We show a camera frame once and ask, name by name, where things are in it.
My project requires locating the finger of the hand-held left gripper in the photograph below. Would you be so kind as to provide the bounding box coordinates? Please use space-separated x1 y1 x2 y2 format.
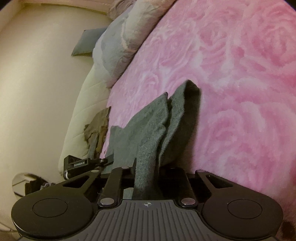
99 154 115 166

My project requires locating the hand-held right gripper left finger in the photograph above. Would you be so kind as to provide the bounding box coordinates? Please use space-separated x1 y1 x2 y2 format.
62 159 137 208

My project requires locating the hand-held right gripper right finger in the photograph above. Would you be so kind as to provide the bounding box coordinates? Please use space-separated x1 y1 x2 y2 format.
160 168 233 207

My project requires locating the grey knit garment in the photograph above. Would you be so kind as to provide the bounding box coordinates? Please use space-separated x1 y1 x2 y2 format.
109 80 201 201

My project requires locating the grey checked garment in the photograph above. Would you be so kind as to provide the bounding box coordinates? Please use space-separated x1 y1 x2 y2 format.
88 137 98 161

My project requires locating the brown garment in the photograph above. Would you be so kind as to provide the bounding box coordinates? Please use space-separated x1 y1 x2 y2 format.
83 107 112 158

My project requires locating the cream padded headboard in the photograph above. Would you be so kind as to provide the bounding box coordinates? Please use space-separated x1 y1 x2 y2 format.
58 62 112 177

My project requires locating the oval mirror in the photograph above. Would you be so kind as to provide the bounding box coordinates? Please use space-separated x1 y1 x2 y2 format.
11 172 48 198

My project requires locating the pink rose print blanket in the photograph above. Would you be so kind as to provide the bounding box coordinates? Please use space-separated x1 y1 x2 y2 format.
99 0 296 232

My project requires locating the small grey cushion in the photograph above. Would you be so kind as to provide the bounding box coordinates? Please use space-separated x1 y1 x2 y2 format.
71 27 108 57

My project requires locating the grey and cream folded duvet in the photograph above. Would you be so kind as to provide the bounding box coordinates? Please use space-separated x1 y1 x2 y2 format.
92 0 176 89

